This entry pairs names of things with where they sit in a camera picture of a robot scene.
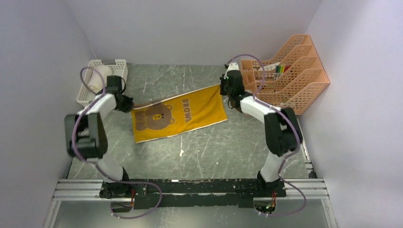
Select white plastic basket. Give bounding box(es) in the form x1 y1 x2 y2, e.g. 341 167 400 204
76 59 128 106

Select cream white towel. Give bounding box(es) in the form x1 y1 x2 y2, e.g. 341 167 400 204
88 66 113 94

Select brown yellow towel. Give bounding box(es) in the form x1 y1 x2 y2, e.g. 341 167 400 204
132 84 228 143

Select orange file organizer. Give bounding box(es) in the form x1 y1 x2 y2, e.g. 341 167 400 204
240 34 330 115

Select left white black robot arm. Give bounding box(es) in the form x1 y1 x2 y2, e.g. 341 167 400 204
64 76 133 198

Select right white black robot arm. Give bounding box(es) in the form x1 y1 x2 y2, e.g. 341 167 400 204
220 69 303 197

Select white label card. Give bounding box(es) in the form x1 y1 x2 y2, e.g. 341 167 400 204
258 62 280 72

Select coloured marker pens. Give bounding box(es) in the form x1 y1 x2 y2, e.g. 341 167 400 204
274 64 291 80

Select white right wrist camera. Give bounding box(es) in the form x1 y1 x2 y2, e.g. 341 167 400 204
224 62 240 72

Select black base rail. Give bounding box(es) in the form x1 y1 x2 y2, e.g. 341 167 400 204
99 178 287 209

